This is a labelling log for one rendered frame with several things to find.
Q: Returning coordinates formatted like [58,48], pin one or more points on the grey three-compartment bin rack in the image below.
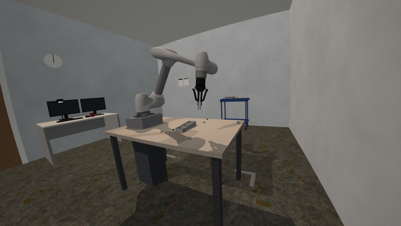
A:
[185,126]

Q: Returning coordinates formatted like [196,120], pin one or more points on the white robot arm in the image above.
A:
[202,65]

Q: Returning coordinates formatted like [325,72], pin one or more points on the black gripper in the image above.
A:
[200,87]

